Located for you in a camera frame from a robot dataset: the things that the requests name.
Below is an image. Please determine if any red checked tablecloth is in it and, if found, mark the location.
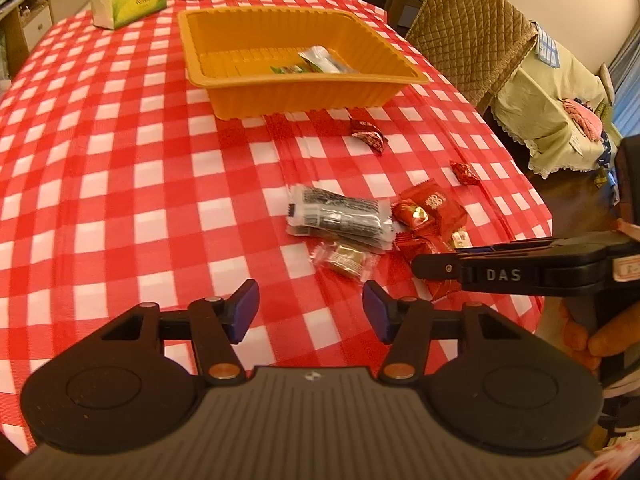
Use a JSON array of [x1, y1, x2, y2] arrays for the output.
[[0, 0, 553, 453]]

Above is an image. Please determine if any pink cloth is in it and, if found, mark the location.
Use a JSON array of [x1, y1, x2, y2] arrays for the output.
[[562, 99, 603, 142]]

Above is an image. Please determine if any small red wrapped candy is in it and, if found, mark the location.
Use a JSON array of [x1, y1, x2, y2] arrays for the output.
[[449, 160, 479, 187]]

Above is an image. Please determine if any person's right hand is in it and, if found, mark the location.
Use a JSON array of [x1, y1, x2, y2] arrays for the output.
[[560, 302, 640, 373]]

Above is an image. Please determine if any red snack packet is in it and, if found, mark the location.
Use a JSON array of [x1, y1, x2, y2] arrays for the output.
[[395, 230, 471, 302], [391, 182, 469, 241]]

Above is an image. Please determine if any pale green furniture cover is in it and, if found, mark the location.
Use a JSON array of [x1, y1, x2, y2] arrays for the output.
[[487, 35, 623, 178]]

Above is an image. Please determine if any wooden shelf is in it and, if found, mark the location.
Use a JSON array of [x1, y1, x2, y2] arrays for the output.
[[0, 0, 56, 81]]

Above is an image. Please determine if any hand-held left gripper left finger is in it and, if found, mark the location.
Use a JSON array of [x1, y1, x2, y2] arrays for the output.
[[90, 279, 260, 386]]

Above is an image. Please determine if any quilted beige chair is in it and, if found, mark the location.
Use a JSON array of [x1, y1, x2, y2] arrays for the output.
[[405, 0, 538, 116]]

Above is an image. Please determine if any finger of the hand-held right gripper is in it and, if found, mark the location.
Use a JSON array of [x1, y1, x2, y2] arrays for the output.
[[452, 238, 553, 257], [411, 250, 466, 282]]

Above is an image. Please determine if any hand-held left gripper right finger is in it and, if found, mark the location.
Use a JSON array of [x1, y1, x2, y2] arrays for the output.
[[363, 280, 533, 386]]

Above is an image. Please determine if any black silver snack packet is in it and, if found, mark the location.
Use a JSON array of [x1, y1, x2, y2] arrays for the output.
[[286, 184, 396, 252]]

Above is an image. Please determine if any golden candy in clear wrapper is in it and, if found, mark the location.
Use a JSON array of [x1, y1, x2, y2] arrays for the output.
[[311, 241, 382, 281]]

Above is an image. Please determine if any blue white paper pack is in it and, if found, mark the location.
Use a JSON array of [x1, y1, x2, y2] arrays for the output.
[[535, 22, 561, 68]]

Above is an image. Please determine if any orange plastic tray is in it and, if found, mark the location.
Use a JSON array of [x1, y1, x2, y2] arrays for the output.
[[177, 7, 431, 121]]

